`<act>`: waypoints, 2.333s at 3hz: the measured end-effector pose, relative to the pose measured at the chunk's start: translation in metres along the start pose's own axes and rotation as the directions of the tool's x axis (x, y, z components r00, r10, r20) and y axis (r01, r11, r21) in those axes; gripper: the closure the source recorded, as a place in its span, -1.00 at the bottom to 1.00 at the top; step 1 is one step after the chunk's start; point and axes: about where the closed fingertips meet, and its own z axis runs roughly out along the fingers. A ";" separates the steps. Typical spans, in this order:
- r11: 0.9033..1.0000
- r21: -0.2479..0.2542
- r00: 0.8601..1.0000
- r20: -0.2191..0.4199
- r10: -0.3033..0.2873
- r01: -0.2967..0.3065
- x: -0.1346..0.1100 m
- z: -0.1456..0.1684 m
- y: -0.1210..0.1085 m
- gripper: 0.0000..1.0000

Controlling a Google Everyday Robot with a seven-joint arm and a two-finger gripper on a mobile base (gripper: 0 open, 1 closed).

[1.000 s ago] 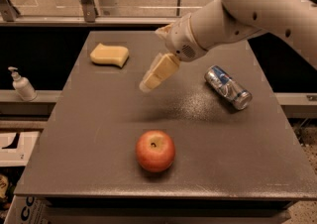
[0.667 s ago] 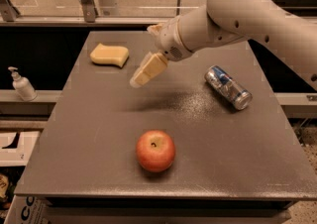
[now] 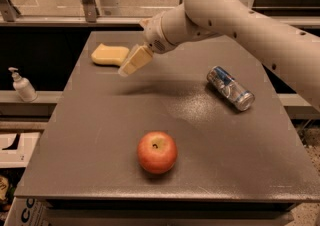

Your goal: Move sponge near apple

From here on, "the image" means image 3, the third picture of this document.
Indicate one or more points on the yellow sponge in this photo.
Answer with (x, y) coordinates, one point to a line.
(109, 55)

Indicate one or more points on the white cardboard box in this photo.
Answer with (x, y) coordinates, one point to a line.
(16, 149)

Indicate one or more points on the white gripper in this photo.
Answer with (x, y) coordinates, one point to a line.
(155, 36)

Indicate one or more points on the left metal bracket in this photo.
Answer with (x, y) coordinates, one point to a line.
(8, 11)

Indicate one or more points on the red apple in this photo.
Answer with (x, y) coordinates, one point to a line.
(157, 152)

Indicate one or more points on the silver blue soda can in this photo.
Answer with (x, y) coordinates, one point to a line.
(230, 89)

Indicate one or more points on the white printed box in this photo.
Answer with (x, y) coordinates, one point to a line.
(26, 212)

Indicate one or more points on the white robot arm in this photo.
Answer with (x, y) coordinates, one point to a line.
(290, 53)

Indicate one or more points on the white pump bottle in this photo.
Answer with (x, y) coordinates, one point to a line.
(22, 86)

